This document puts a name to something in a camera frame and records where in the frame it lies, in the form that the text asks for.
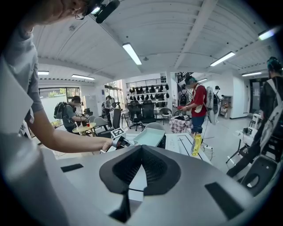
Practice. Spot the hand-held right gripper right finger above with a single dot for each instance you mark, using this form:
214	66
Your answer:
188	198

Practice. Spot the row of black caps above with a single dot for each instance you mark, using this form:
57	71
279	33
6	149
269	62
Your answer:
138	90

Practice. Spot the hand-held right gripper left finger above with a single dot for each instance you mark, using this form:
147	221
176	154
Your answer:
77	194

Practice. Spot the light grey chair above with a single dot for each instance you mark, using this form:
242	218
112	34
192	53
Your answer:
100	121

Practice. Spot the black head-worn camera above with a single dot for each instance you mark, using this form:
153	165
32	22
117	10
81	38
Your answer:
108	11

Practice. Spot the person's left forearm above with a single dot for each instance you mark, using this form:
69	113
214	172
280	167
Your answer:
73	141

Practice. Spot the white power strip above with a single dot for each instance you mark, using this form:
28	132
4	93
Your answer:
207	148

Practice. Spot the small white side table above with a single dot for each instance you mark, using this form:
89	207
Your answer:
239	133

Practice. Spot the grey round-backed chair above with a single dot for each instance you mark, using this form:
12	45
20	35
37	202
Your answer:
154	126

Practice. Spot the person's grey t-shirt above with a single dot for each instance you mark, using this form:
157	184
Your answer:
28	55

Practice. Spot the yellow oil bottle black cap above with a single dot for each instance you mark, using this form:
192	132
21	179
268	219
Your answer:
196	145

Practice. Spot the round wooden table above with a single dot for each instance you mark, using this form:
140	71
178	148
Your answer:
79	129

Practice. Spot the person's left hand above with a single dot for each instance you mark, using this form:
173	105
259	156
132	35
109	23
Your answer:
107	145

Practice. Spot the person's glasses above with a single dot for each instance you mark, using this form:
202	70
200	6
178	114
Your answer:
76	15

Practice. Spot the table with checkered cloth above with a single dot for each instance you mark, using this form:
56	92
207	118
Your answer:
179	126

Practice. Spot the grey chair with black legs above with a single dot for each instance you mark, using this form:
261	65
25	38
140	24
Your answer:
165	111

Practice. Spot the black office chair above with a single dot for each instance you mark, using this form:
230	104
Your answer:
116	117
135	110
148	110

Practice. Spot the person's head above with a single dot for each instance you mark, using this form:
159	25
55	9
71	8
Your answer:
55	11

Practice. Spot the ceiling strip light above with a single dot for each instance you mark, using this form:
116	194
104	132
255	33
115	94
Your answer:
251	74
222	59
82	77
43	72
267	34
132	54

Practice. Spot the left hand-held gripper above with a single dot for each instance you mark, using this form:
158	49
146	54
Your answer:
118	133

